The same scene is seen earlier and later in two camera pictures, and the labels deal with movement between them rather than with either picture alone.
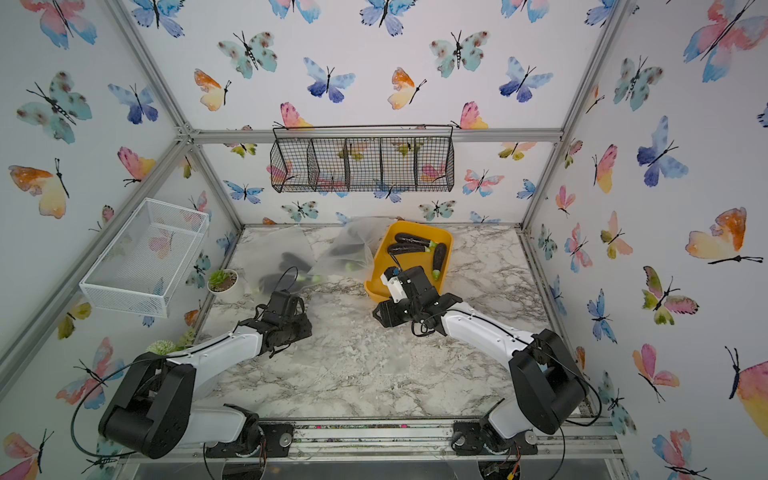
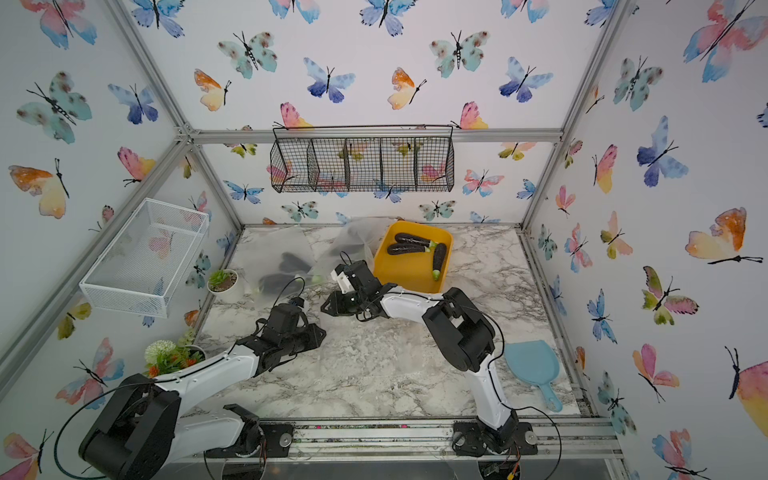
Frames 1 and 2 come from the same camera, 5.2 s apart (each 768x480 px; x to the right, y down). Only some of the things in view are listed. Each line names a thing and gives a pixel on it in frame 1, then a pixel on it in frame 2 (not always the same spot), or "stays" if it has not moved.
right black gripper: (388, 317) → (333, 307)
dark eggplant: (402, 247) stays
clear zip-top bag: (353, 251) stays
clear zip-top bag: (277, 258) stays
